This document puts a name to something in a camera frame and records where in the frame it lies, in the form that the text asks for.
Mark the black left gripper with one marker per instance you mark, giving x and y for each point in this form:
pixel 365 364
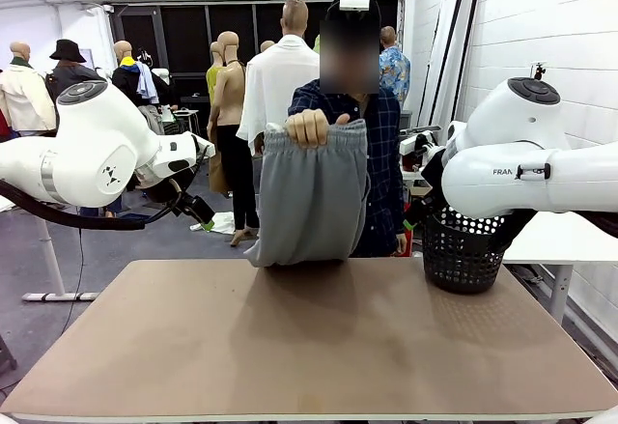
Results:
pixel 169 194

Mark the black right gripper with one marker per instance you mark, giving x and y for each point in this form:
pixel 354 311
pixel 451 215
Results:
pixel 432 178

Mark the black mesh basket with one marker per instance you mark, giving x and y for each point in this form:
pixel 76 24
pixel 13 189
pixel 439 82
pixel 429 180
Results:
pixel 458 255

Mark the grey training pants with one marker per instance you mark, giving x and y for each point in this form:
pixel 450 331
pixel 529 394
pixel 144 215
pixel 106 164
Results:
pixel 309 202

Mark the person's left forearm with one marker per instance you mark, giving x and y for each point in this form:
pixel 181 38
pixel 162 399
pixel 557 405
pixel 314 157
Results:
pixel 397 202

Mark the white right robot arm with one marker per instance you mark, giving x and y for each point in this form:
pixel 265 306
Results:
pixel 507 163

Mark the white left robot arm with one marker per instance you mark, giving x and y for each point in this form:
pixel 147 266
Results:
pixel 96 153

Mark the beige mannequin with black pants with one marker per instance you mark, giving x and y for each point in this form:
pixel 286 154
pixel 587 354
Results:
pixel 232 105

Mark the person's left hand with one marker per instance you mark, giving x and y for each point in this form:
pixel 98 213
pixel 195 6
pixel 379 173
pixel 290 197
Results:
pixel 402 244

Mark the person's right hand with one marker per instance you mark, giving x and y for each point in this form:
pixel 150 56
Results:
pixel 311 129

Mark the white cloth on floor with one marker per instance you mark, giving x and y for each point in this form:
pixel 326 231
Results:
pixel 222 223

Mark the person in blue plaid shirt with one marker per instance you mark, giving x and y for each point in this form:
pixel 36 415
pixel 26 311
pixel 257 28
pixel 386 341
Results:
pixel 381 163

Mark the grey metal tool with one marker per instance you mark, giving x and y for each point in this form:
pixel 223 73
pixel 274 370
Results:
pixel 429 129

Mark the white ironing table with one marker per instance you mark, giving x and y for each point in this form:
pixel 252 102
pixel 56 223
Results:
pixel 186 114

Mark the mannequin in yellow-green dress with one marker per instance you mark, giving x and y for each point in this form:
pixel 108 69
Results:
pixel 212 81

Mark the mannequin in black jacket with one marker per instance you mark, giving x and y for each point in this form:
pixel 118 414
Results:
pixel 130 81

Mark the man in floral shirt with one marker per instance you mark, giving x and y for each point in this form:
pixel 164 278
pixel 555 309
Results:
pixel 393 71

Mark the white stand with foot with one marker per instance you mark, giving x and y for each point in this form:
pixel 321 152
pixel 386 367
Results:
pixel 53 250

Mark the large white table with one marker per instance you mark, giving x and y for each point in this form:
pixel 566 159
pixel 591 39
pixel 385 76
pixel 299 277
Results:
pixel 570 245

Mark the mannequin in white shirt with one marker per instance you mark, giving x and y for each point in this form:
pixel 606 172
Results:
pixel 280 76

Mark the black framed white panel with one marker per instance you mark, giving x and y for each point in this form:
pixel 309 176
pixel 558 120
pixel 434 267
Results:
pixel 446 57
pixel 466 47

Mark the beige mannequin head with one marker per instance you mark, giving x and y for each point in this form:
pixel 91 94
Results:
pixel 267 46

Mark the black tripod stand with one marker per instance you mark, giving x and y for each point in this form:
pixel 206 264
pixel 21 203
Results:
pixel 538 70

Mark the mannequin with black hat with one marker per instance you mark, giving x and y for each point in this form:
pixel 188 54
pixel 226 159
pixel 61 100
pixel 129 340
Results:
pixel 67 52

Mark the mannequin in white jacket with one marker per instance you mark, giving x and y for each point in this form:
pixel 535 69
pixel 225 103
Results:
pixel 24 95

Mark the black cap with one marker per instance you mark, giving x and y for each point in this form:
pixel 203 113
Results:
pixel 355 16

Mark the black metal stand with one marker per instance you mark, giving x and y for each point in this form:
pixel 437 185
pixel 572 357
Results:
pixel 6 354

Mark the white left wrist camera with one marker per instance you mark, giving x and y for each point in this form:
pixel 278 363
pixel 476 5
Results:
pixel 183 153

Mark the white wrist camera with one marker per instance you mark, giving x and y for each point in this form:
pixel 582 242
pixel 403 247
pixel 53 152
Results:
pixel 183 153
pixel 410 140

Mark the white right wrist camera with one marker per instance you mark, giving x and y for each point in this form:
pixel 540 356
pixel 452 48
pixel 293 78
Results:
pixel 410 140

